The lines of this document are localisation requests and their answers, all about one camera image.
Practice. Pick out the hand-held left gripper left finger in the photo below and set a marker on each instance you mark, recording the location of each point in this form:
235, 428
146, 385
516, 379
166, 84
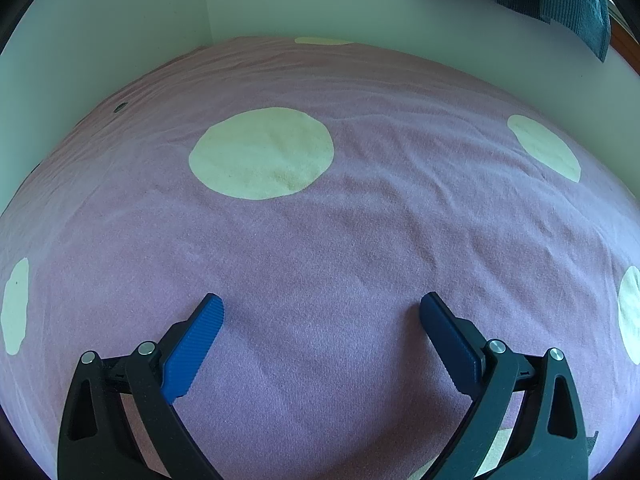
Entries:
192, 350

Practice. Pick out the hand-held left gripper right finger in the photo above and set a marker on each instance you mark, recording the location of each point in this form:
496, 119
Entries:
452, 345

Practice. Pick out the pink dotted bed sheet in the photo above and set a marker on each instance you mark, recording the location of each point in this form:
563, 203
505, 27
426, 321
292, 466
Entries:
350, 235

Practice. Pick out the wooden framed window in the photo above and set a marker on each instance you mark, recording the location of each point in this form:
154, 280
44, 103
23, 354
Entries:
620, 35

